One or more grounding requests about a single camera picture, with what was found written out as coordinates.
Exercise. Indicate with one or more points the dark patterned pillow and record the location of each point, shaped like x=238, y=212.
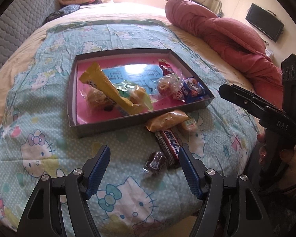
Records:
x=64, y=11

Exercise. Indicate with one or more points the person's right hand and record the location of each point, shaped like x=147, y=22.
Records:
x=289, y=170

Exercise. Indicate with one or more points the orange snack packet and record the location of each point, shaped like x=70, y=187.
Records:
x=166, y=119

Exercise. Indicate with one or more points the round cake with green label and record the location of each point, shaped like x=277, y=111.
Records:
x=189, y=125

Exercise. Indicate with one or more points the black television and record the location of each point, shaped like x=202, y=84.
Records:
x=264, y=22

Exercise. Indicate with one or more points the red quilt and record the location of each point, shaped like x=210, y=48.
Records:
x=224, y=42

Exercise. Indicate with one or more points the small green snack packet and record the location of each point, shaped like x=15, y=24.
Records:
x=124, y=91

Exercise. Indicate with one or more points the long yellow snack packet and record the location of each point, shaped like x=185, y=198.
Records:
x=106, y=86

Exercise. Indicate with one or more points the long red snack packet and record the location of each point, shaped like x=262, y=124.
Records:
x=166, y=68

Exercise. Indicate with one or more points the cartoon cat printed blanket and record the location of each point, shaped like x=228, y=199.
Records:
x=51, y=140

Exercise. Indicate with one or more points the grey quilted headboard cover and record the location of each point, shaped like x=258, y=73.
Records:
x=19, y=17

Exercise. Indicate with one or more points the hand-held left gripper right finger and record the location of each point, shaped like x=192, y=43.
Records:
x=190, y=175

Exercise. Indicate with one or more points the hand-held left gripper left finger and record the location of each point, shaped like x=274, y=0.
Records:
x=98, y=172

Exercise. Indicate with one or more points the grey shallow cardboard box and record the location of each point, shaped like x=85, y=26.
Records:
x=101, y=127

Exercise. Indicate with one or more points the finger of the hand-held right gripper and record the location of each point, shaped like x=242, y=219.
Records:
x=256, y=109
x=236, y=92

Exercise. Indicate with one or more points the pink book with blue label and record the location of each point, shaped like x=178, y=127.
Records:
x=138, y=74

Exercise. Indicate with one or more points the black chocolate bar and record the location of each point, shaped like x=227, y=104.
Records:
x=169, y=145

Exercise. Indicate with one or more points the small yellow snack packet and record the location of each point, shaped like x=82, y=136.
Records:
x=140, y=97

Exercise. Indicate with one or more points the clear-wrapped round pastry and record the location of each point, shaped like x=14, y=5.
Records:
x=164, y=87
x=95, y=98

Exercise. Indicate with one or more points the dark blue cookie packet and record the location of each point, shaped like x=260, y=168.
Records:
x=193, y=91

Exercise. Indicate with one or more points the small dark wrapped chocolate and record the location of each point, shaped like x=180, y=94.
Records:
x=154, y=163

